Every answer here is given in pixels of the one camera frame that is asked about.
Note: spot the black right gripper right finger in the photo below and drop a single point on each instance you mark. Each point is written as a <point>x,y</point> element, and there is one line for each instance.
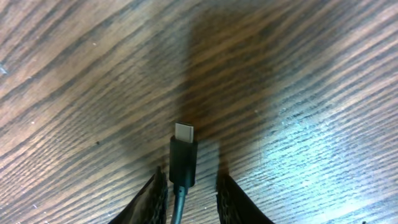
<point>234,206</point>

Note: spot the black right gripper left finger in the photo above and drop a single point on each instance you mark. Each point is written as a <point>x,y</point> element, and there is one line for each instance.
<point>149,206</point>

